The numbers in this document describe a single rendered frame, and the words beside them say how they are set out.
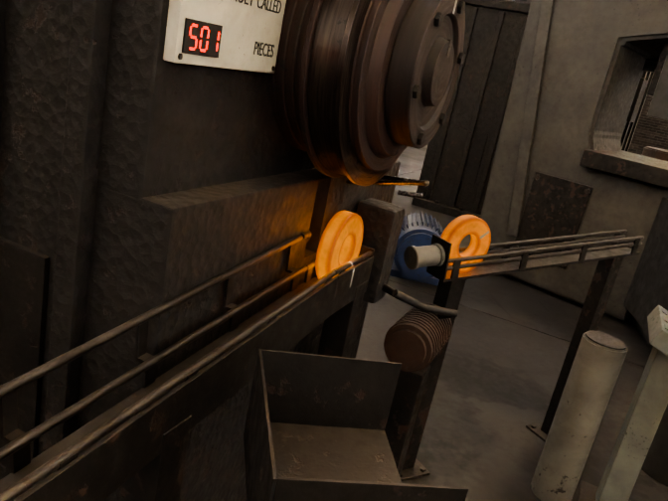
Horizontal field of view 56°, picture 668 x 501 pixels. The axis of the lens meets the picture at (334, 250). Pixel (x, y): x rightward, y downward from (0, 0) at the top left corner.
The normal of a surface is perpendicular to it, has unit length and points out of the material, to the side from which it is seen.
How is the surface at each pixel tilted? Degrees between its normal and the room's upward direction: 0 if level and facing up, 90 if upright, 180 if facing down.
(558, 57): 90
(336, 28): 82
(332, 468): 5
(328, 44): 87
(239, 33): 90
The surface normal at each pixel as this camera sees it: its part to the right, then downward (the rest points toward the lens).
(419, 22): -0.26, -0.33
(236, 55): 0.89, 0.29
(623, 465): -0.42, 0.19
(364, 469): 0.21, -0.90
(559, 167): -0.62, 0.11
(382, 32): 0.08, 0.07
